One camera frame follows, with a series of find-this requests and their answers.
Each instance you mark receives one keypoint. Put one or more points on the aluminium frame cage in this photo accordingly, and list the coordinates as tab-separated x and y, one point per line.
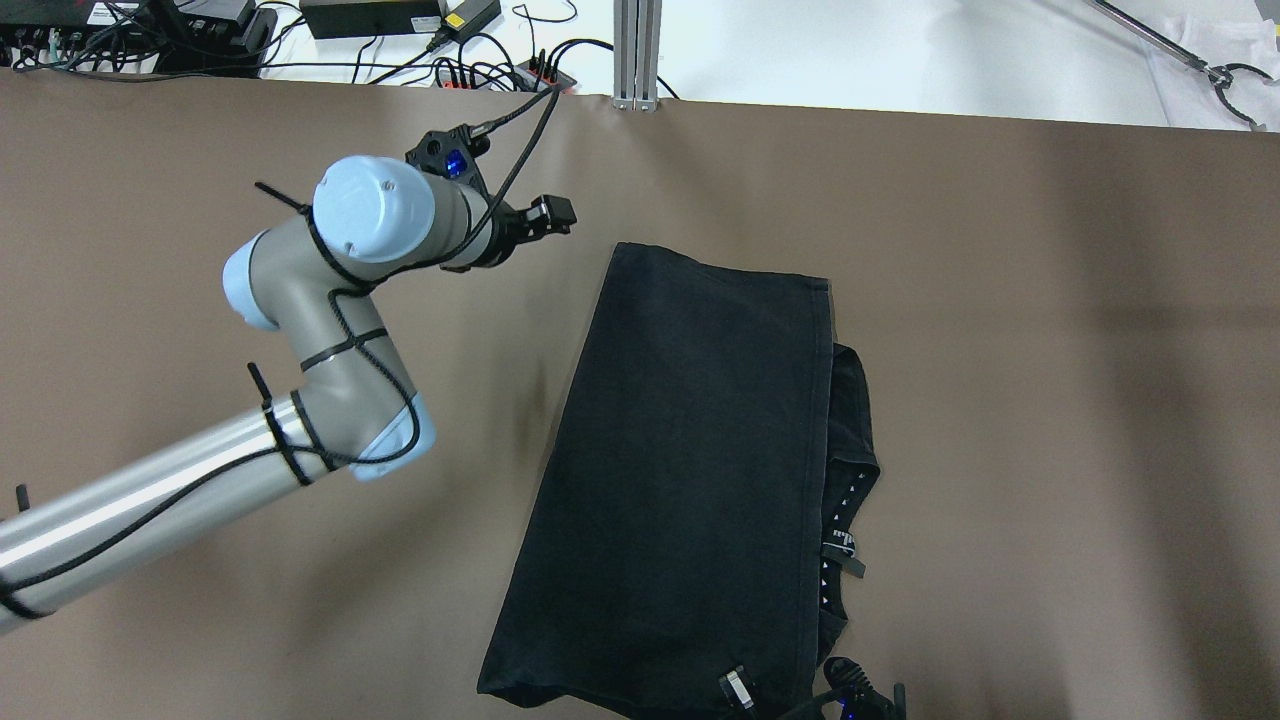
636	41

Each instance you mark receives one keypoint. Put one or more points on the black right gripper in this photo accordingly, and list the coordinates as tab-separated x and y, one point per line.
858	683

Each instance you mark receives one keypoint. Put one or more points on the black power adapter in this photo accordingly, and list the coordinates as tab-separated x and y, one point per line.
352	19

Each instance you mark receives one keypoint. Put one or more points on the grey mini computer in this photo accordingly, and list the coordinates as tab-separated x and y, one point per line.
170	38

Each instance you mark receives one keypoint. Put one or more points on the grey power strip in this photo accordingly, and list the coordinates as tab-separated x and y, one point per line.
500	77

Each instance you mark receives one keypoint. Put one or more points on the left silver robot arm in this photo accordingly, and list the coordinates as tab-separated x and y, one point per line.
311	279

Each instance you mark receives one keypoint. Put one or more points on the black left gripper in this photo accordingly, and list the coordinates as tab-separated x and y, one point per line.
497	243

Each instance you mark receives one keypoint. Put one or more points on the black graphic t-shirt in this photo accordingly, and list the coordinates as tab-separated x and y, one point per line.
684	554

